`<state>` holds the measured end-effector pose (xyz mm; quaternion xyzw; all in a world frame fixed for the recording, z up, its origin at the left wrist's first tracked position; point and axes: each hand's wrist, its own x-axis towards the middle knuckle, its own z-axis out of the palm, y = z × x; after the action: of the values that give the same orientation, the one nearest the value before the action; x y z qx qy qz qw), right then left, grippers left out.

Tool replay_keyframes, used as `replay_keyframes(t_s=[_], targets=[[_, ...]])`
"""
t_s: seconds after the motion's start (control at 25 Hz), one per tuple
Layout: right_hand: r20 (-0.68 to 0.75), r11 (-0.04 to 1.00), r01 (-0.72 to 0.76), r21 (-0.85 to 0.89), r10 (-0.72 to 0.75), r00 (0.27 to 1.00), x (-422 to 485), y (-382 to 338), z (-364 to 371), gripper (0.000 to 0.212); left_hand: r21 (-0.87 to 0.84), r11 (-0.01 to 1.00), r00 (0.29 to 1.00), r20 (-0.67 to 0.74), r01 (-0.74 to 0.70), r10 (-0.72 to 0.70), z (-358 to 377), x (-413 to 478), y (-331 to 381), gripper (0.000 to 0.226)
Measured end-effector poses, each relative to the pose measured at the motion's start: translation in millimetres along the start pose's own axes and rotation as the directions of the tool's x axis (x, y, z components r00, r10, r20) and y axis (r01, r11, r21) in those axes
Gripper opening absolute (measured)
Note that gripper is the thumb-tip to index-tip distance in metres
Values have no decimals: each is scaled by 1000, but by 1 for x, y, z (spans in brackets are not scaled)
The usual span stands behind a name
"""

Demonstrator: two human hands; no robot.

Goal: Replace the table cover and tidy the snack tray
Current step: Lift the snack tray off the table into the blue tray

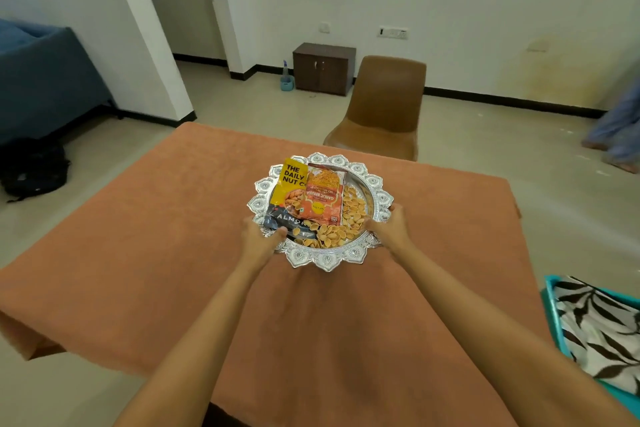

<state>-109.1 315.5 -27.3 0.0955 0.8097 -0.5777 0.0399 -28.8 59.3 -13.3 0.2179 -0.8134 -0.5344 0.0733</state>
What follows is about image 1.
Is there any orange snack packet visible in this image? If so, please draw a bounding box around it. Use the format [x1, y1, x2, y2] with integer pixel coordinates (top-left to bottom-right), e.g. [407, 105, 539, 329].
[300, 164, 348, 227]

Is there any small dark wooden cabinet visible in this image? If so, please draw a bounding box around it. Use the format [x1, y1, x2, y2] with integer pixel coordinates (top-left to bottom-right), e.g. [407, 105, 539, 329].
[292, 42, 357, 96]

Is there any yellow and black nut packet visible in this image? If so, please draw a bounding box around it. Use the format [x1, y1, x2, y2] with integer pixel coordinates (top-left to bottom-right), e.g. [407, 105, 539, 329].
[262, 157, 310, 236]

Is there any person's left hand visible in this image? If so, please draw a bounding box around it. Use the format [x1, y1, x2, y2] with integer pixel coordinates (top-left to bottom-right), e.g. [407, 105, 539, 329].
[240, 215, 289, 270]

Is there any black backpack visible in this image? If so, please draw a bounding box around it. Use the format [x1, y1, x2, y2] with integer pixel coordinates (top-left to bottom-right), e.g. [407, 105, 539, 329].
[0, 136, 71, 203]

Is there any blue sofa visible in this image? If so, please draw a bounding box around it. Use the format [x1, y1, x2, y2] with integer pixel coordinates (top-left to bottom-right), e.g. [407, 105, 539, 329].
[0, 18, 114, 146]

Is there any person's left forearm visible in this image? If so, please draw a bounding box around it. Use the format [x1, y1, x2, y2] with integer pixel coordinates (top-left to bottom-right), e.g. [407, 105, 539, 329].
[113, 256, 271, 427]

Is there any person's right forearm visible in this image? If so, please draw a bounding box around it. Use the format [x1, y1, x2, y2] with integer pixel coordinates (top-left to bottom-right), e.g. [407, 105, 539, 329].
[388, 240, 640, 427]

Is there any orange tablecloth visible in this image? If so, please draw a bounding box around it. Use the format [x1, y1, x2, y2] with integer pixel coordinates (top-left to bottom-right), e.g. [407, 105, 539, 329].
[0, 122, 556, 427]

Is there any white black leaf-print cloth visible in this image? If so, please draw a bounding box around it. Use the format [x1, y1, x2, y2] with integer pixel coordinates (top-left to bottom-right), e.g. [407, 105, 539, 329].
[553, 276, 640, 397]

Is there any ornate silver tray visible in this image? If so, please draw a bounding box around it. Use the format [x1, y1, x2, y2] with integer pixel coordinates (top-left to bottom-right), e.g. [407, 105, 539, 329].
[247, 152, 395, 273]

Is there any brown plastic chair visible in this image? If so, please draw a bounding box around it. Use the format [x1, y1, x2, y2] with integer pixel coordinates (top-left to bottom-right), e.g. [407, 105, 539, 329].
[323, 55, 428, 162]

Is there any person's right hand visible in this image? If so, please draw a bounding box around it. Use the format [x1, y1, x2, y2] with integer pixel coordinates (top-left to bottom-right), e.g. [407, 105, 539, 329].
[362, 203, 414, 258]

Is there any pile of pistachio shells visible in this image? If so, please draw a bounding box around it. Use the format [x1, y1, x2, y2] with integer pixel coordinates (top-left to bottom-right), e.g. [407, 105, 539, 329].
[292, 184, 369, 249]

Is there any teal plastic basket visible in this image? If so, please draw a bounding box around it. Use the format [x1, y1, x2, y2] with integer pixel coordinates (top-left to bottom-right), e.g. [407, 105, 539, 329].
[541, 275, 640, 419]

